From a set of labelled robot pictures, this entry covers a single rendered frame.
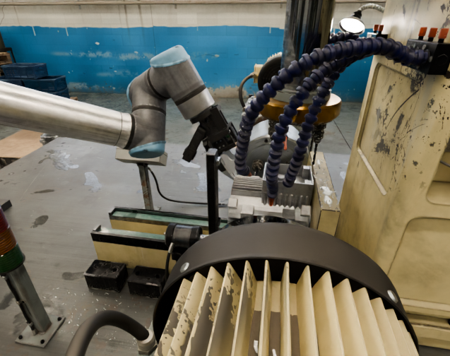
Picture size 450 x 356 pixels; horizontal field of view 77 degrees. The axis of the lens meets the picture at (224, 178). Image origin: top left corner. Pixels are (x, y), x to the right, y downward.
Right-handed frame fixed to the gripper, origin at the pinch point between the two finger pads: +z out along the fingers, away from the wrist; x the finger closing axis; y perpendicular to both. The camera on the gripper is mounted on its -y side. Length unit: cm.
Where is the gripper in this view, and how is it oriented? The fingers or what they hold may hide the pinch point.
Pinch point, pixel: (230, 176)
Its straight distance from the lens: 82.4
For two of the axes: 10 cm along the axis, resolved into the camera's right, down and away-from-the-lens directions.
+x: 1.8, -4.8, 8.6
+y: 8.5, -3.6, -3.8
